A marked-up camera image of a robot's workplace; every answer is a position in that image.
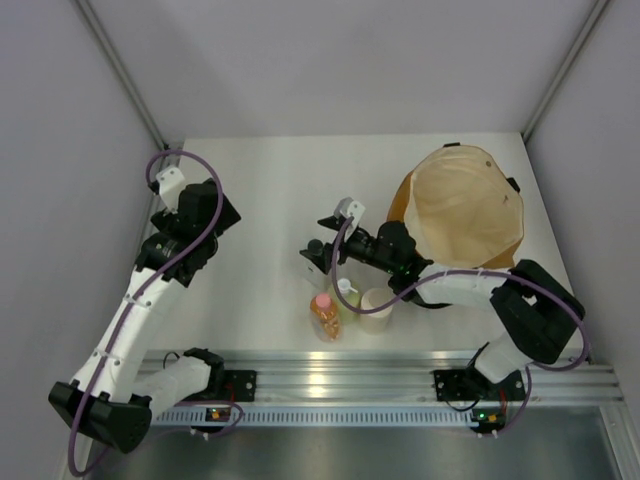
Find cream cylindrical jar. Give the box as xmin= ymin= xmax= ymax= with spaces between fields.
xmin=359 ymin=288 xmax=394 ymax=334

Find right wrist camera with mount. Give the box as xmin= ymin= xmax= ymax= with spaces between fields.
xmin=334 ymin=197 xmax=366 ymax=227

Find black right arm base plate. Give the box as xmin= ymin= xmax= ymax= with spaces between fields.
xmin=433 ymin=367 xmax=527 ymax=403

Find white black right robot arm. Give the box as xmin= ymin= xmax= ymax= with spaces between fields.
xmin=300 ymin=216 xmax=585 ymax=399

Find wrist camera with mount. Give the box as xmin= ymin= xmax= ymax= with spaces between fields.
xmin=149 ymin=166 xmax=187 ymax=212
xmin=334 ymin=197 xmax=366 ymax=227

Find grey slotted cable duct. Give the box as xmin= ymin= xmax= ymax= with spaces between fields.
xmin=152 ymin=406 xmax=501 ymax=428

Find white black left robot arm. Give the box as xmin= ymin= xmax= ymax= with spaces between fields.
xmin=48 ymin=179 xmax=241 ymax=453

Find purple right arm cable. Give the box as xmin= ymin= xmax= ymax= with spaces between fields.
xmin=332 ymin=214 xmax=592 ymax=441

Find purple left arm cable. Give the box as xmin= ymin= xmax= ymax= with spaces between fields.
xmin=67 ymin=148 xmax=246 ymax=476

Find aluminium rail frame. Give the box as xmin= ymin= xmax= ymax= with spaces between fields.
xmin=79 ymin=142 xmax=626 ymax=404

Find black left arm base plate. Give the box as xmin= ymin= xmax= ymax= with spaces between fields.
xmin=210 ymin=370 xmax=258 ymax=403

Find aluminium corner post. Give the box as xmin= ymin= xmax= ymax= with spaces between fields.
xmin=520 ymin=0 xmax=614 ymax=145
xmin=71 ymin=0 xmax=167 ymax=150

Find orange bottle with pink cap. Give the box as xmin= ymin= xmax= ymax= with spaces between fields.
xmin=310 ymin=293 xmax=342 ymax=342

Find tan canvas tote bag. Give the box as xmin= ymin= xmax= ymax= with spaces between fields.
xmin=387 ymin=144 xmax=524 ymax=269

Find right aluminium corner post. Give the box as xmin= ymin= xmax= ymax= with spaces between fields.
xmin=520 ymin=0 xmax=614 ymax=145

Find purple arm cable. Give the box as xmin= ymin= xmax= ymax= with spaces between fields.
xmin=67 ymin=148 xmax=246 ymax=476
xmin=332 ymin=214 xmax=592 ymax=441

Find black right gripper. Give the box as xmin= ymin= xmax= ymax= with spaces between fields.
xmin=302 ymin=215 xmax=398 ymax=274

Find green pump bottle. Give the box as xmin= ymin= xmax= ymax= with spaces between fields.
xmin=327 ymin=278 xmax=361 ymax=325

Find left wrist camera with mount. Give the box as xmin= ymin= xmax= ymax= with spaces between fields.
xmin=149 ymin=166 xmax=187 ymax=212

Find white bottle with black cap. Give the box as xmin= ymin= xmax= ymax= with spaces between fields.
xmin=299 ymin=239 xmax=332 ymax=291

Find left aluminium corner post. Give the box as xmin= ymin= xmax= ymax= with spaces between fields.
xmin=71 ymin=0 xmax=167 ymax=150

